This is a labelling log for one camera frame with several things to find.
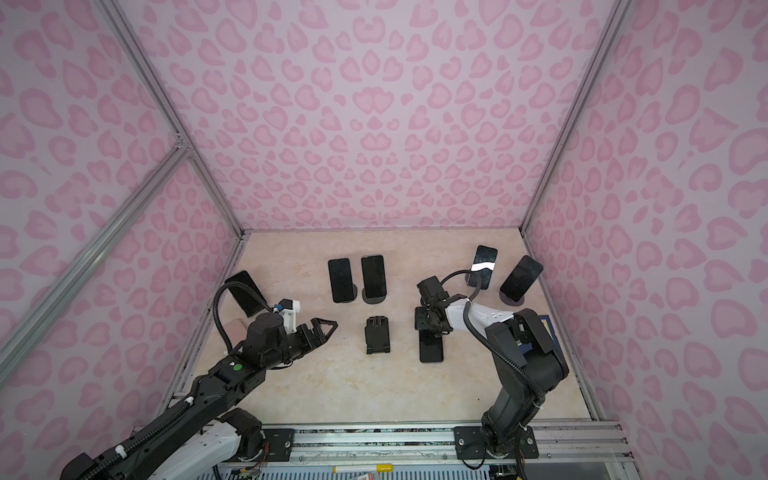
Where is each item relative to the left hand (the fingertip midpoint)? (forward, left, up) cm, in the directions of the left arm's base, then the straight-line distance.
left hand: (331, 326), depth 78 cm
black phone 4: (+25, -47, -8) cm, 54 cm away
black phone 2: (+20, -10, -6) cm, 24 cm away
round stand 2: (+19, -4, -13) cm, 23 cm away
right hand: (+8, -27, -13) cm, 31 cm away
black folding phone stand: (0, -12, -9) cm, 15 cm away
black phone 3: (-1, -27, -14) cm, 30 cm away
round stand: (+17, -10, -15) cm, 25 cm away
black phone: (+19, 0, -7) cm, 20 cm away
